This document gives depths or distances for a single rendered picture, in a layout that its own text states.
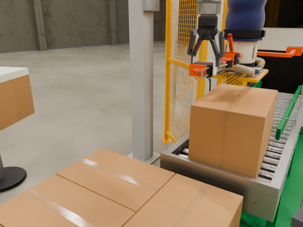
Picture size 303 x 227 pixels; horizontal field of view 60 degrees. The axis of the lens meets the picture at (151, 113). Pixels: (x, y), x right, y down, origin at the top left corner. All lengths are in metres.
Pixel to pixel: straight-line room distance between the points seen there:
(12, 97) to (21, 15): 10.84
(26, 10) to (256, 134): 12.29
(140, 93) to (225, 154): 1.21
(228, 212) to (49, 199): 0.89
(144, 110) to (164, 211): 1.37
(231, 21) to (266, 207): 1.02
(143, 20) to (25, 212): 1.69
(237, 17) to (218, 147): 0.73
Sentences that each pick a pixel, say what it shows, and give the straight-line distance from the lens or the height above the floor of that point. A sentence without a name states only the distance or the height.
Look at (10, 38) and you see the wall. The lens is 12.93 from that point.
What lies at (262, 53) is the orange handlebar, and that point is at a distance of 1.70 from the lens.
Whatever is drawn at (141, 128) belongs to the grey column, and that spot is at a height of 0.38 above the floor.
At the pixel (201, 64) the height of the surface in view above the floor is 1.24.
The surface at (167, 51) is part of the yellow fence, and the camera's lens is 2.89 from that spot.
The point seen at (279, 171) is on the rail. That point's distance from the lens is 1.69.
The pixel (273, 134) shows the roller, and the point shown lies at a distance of 2.31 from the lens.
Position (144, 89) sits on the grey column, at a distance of 2.47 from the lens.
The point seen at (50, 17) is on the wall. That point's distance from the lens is 13.47.
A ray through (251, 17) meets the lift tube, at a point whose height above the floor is 1.42.
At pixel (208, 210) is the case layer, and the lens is 1.38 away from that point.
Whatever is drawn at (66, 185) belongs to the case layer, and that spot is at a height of 0.54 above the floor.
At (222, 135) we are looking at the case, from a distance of 1.51.
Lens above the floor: 1.42
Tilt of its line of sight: 20 degrees down
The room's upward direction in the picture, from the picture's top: straight up
